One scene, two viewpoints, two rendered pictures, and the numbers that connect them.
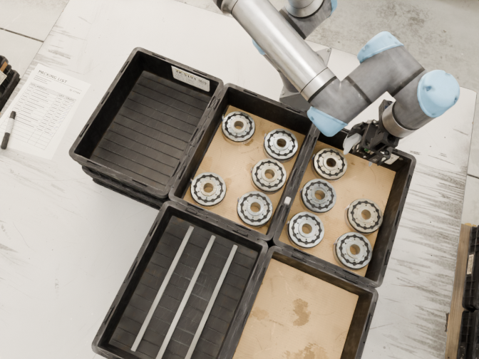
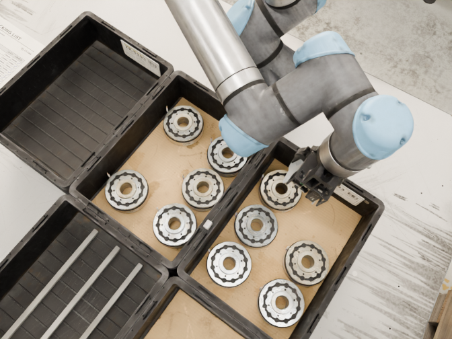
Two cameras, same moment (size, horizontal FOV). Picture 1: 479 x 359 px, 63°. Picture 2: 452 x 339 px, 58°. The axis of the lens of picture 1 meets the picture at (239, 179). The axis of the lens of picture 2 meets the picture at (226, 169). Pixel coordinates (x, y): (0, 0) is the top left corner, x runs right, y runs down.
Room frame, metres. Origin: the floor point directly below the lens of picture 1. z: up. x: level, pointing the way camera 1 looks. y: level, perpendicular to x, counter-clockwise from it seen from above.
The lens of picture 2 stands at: (0.15, -0.21, 1.80)
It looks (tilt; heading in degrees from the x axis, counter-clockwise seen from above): 70 degrees down; 15
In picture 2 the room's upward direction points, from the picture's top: 7 degrees clockwise
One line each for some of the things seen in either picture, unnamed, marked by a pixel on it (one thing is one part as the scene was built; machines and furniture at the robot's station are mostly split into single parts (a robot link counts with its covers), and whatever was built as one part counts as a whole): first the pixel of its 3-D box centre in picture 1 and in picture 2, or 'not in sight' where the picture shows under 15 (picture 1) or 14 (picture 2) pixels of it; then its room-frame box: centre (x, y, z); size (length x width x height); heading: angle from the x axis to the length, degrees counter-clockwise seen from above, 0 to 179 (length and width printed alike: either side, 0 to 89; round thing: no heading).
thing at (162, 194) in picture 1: (150, 117); (78, 93); (0.50, 0.28, 0.92); 0.40 x 0.30 x 0.02; 167
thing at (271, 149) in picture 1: (281, 143); (227, 153); (0.52, -0.11, 0.86); 0.10 x 0.10 x 0.01
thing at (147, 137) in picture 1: (152, 126); (84, 104); (0.50, 0.28, 0.87); 0.40 x 0.30 x 0.11; 167
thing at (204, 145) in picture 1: (244, 164); (177, 169); (0.43, -0.01, 0.87); 0.40 x 0.30 x 0.11; 167
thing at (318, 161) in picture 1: (330, 163); (280, 189); (0.48, -0.26, 0.86); 0.10 x 0.10 x 0.01
